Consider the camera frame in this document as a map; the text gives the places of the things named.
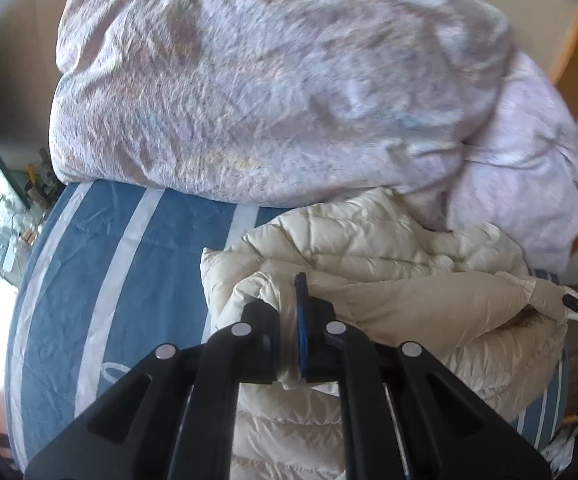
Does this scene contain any cream quilted down jacket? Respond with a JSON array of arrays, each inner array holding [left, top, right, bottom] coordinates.
[[200, 188, 571, 479]]

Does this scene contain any blue white striped bed sheet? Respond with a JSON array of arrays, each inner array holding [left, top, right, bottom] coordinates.
[[5, 181, 276, 468]]

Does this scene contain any lilac floral duvet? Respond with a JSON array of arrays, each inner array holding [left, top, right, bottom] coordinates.
[[48, 0, 578, 273]]

